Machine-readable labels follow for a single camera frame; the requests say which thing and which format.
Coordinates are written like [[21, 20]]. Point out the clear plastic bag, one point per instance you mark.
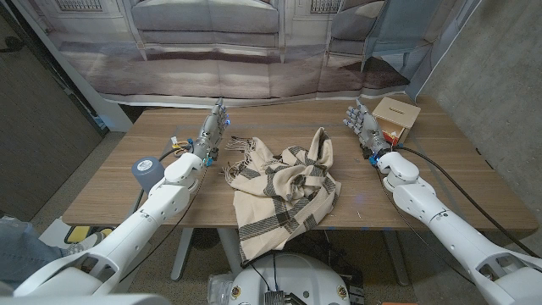
[[218, 290]]

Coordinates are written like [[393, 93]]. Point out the black round fan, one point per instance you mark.
[[205, 239]]

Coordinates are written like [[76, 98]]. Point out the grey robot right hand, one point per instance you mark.
[[369, 127]]

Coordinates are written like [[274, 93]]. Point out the printed room backdrop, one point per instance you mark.
[[211, 63]]

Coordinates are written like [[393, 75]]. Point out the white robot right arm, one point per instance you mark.
[[449, 237]]

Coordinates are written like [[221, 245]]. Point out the person leg in jeans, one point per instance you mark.
[[25, 250]]

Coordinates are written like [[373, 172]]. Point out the white backdrop frame post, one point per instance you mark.
[[114, 118]]

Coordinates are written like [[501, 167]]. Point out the yellow and black floor object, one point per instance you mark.
[[80, 232]]

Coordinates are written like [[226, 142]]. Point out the wooden box with red drawer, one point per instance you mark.
[[398, 112]]

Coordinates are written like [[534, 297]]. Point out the white table leg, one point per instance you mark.
[[396, 258], [182, 254], [228, 250]]

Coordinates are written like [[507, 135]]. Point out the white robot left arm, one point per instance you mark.
[[127, 233]]

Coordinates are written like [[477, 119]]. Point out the beige plaid fringed scarf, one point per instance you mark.
[[275, 199]]

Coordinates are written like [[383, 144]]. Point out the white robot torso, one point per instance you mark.
[[292, 275]]

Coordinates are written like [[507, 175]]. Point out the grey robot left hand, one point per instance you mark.
[[209, 133]]

